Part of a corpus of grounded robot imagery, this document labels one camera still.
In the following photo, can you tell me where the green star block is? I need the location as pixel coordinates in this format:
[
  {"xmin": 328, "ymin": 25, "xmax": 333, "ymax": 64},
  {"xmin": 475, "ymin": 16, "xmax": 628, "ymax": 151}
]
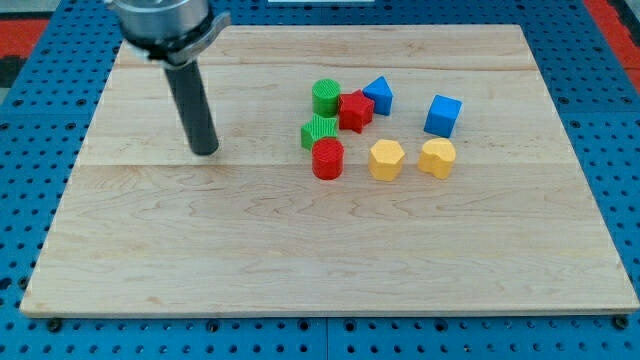
[{"xmin": 300, "ymin": 114, "xmax": 338, "ymax": 150}]

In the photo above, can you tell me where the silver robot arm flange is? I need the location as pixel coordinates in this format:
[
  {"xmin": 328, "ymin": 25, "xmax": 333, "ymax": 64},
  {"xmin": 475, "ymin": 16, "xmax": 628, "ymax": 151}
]
[{"xmin": 105, "ymin": 0, "xmax": 231, "ymax": 68}]

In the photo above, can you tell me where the light wooden board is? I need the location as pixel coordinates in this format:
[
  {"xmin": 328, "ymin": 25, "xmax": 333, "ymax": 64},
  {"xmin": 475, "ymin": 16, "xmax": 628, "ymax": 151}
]
[{"xmin": 21, "ymin": 25, "xmax": 639, "ymax": 319}]

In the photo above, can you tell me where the red star block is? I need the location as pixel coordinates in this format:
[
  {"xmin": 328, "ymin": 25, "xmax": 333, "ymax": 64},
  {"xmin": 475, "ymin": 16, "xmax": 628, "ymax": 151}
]
[{"xmin": 338, "ymin": 90, "xmax": 375, "ymax": 133}]

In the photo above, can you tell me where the red cylinder block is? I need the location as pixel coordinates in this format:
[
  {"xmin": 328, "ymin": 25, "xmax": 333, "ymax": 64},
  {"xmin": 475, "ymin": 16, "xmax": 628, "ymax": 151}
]
[{"xmin": 311, "ymin": 138, "xmax": 344, "ymax": 180}]

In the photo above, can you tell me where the yellow hexagon block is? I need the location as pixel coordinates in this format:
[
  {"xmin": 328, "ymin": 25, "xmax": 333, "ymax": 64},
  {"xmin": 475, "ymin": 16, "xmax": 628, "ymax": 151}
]
[{"xmin": 368, "ymin": 139, "xmax": 406, "ymax": 182}]

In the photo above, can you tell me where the green cylinder block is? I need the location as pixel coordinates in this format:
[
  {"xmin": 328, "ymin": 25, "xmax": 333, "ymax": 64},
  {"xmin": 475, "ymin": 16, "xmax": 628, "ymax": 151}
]
[{"xmin": 312, "ymin": 78, "xmax": 341, "ymax": 117}]

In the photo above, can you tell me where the blue triangle block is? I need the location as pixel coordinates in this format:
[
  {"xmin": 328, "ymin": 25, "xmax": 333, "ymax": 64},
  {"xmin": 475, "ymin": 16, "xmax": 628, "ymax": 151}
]
[{"xmin": 362, "ymin": 76, "xmax": 394, "ymax": 116}]

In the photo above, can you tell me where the yellow heart block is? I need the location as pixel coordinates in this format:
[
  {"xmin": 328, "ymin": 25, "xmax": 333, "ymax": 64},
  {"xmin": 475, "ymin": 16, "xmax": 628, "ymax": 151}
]
[{"xmin": 417, "ymin": 138, "xmax": 457, "ymax": 179}]

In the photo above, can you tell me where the blue cube block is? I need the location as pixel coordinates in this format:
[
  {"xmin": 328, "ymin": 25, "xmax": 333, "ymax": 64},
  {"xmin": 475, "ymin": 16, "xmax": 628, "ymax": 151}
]
[{"xmin": 423, "ymin": 95, "xmax": 462, "ymax": 138}]

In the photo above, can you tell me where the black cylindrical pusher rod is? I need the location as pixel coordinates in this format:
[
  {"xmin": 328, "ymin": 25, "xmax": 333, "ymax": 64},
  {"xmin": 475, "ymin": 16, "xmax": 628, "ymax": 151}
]
[{"xmin": 164, "ymin": 61, "xmax": 219, "ymax": 156}]

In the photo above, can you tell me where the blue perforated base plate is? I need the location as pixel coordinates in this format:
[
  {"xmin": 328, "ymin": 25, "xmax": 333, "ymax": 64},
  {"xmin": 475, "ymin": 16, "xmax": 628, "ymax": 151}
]
[{"xmin": 1, "ymin": 0, "xmax": 639, "ymax": 359}]

